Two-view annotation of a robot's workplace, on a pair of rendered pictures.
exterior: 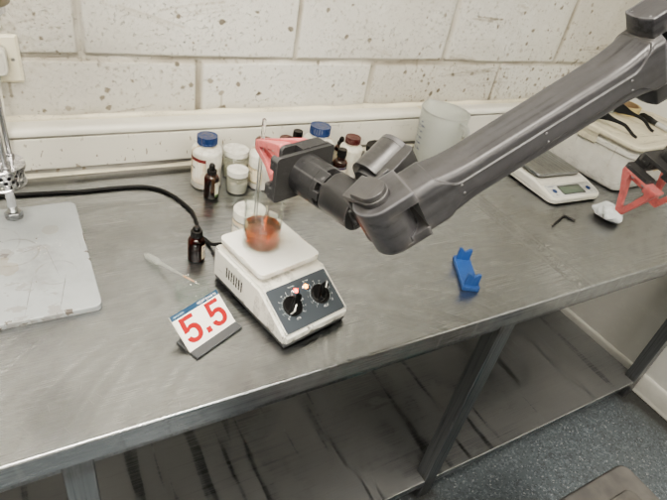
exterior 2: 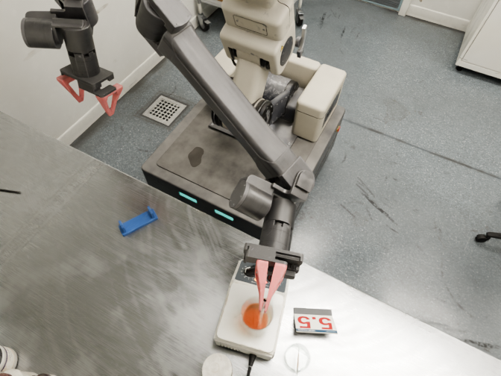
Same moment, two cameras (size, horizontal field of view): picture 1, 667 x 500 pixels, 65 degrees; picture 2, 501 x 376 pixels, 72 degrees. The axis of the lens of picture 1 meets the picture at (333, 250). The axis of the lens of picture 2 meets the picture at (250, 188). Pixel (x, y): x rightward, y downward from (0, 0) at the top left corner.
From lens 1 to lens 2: 85 cm
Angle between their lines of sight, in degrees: 74
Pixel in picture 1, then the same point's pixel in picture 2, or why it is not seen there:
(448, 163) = (273, 142)
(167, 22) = not seen: outside the picture
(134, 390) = (370, 319)
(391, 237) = not seen: hidden behind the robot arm
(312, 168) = (285, 238)
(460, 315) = (185, 211)
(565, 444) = not seen: hidden behind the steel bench
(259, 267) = (278, 303)
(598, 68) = (202, 57)
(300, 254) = (244, 291)
